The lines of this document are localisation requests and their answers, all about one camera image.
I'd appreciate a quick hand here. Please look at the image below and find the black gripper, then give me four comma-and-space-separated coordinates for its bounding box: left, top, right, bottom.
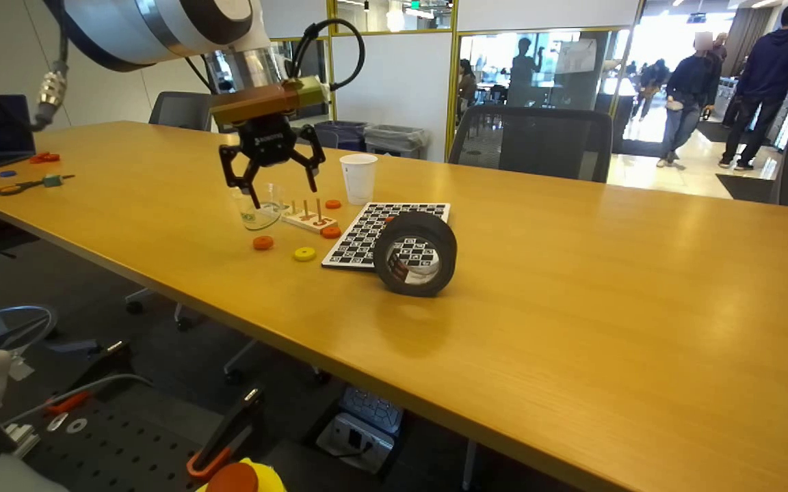
220, 115, 327, 209

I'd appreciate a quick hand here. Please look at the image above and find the yellow disc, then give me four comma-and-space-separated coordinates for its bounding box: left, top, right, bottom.
294, 246, 318, 264

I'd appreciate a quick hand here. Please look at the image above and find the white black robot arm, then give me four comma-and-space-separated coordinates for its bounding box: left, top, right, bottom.
43, 0, 327, 205

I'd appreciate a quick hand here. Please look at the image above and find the clear colorless cup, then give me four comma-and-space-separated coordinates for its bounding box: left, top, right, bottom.
242, 183, 284, 234

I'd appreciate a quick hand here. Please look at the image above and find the white plastic cup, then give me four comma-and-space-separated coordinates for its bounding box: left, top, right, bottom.
339, 153, 379, 205

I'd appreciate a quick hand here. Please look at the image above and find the wooden number peg board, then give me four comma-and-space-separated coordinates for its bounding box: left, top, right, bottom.
282, 201, 338, 234

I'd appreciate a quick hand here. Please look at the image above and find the orange disc by number board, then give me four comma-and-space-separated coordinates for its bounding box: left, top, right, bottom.
320, 225, 342, 242

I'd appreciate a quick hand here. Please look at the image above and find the black tape roll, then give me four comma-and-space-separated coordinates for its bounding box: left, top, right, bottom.
373, 210, 457, 299

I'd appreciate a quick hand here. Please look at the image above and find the checkered calibration board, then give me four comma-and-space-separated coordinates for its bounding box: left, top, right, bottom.
324, 204, 453, 272

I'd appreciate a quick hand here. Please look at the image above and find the yellow red emergency stop button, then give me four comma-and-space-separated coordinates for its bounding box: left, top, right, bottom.
198, 459, 287, 492

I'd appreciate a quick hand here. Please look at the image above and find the person in dark clothes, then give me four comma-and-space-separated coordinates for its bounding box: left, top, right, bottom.
721, 7, 788, 171

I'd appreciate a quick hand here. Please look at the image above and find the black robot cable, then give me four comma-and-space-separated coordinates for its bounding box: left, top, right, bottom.
284, 16, 366, 94

